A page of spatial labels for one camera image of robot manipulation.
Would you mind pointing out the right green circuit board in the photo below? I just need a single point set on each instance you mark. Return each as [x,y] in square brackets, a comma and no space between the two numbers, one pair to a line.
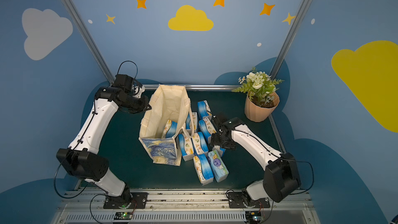
[253,217]

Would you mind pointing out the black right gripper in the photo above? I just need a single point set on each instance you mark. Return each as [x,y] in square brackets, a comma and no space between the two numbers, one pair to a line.
[219,131]

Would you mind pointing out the aluminium rail frame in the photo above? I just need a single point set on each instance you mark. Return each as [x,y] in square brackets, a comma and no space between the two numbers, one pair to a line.
[182,206]

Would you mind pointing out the tissue pack back row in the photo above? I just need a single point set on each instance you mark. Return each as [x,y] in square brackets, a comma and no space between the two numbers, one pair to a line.
[203,109]

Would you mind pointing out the artificial white flower plant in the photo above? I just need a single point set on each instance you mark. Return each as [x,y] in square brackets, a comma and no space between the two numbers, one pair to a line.
[259,87]

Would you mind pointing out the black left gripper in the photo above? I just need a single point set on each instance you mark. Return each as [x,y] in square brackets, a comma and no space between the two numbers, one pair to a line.
[140,103]

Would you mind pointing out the green circuit board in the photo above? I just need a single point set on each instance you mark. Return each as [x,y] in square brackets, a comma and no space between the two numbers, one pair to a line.
[123,216]
[253,217]

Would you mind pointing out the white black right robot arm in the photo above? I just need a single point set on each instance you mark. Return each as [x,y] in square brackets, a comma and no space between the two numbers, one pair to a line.
[281,175]

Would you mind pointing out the left green circuit board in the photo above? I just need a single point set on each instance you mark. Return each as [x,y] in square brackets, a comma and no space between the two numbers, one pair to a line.
[123,216]

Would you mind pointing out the purple snail tissue pack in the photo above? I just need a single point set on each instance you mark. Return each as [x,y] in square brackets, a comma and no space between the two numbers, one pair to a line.
[217,166]

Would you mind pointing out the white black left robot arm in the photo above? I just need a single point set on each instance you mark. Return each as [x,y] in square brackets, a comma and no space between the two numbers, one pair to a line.
[81,160]

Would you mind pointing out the canvas bag starry night print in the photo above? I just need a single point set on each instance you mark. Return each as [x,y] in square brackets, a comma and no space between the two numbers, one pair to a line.
[160,126]

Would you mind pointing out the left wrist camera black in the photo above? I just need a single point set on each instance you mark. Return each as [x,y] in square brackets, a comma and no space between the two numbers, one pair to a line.
[127,83]

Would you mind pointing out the pink ribbed plant pot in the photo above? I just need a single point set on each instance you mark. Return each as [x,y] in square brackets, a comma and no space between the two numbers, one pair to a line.
[259,114]

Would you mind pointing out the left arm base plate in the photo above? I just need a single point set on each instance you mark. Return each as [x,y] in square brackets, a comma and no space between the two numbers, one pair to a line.
[130,200]

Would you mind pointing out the blue floral tissue pack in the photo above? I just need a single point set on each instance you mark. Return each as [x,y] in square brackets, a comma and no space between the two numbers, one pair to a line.
[207,128]

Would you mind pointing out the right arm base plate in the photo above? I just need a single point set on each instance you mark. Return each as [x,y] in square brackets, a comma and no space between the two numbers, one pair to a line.
[241,199]

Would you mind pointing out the tissue pack beside bag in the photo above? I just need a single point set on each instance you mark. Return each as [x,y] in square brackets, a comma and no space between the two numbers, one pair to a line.
[192,121]

